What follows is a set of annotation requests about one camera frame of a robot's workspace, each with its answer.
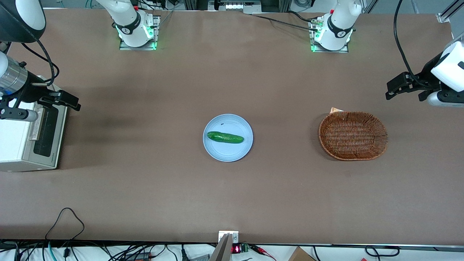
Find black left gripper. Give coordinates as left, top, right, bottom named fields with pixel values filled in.
left=385, top=53, right=451, bottom=102

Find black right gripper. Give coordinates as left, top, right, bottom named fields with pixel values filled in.
left=15, top=72, right=81, bottom=111

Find oven door with silver handle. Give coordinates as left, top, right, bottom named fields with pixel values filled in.
left=22, top=103, right=69, bottom=170

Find white toaster oven body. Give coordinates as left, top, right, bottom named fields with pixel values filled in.
left=0, top=75, right=69, bottom=173

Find brown wicker basket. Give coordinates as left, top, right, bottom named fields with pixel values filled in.
left=318, top=111, right=389, bottom=161

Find green cucumber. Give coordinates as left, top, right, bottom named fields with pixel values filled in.
left=207, top=131, right=244, bottom=144

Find light blue plate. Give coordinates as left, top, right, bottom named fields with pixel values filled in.
left=203, top=114, right=253, bottom=162

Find grey power strip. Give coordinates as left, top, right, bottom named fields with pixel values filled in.
left=208, top=0, right=262, bottom=15

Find brown cardboard box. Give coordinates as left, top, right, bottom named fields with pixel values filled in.
left=288, top=246, right=316, bottom=261

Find red alligator clip leads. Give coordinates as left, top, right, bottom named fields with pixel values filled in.
left=249, top=245, right=277, bottom=261

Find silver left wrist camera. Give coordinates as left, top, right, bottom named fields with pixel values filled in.
left=426, top=90, right=464, bottom=108

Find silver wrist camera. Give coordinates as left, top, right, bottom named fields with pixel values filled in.
left=0, top=107, right=38, bottom=122
left=426, top=90, right=464, bottom=108

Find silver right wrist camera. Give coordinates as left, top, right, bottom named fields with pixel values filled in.
left=0, top=107, right=38, bottom=122

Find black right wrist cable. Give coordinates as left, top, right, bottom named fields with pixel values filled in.
left=21, top=39, right=60, bottom=87

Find thick black hanging cable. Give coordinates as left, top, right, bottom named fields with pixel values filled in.
left=394, top=0, right=422, bottom=87

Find aluminium frame profile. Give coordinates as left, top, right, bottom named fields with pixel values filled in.
left=436, top=0, right=464, bottom=24

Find thin black looped cable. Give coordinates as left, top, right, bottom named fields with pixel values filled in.
left=45, top=207, right=85, bottom=241

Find short curved black cable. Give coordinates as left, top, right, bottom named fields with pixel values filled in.
left=286, top=10, right=319, bottom=23

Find long black table cable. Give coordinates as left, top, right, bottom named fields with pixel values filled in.
left=252, top=14, right=319, bottom=32

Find black flat loop cable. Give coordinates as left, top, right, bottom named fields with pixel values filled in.
left=364, top=245, right=401, bottom=258

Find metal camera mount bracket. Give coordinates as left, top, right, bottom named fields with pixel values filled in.
left=210, top=231, right=240, bottom=261

